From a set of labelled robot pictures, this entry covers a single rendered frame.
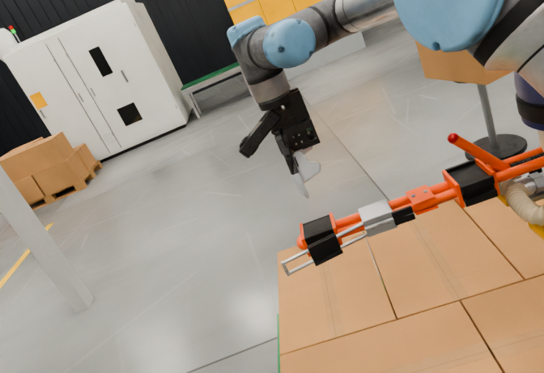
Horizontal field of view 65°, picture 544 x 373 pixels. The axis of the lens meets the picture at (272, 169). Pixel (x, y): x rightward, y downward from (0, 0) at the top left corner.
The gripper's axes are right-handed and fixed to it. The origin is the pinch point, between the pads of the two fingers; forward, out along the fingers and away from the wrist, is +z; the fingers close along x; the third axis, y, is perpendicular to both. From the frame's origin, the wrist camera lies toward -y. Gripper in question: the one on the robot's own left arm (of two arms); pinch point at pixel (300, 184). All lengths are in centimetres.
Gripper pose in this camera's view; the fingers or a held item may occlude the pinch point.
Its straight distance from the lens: 92.6
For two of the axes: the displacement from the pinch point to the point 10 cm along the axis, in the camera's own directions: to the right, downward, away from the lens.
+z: 3.9, 8.5, 3.6
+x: -0.4, -3.7, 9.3
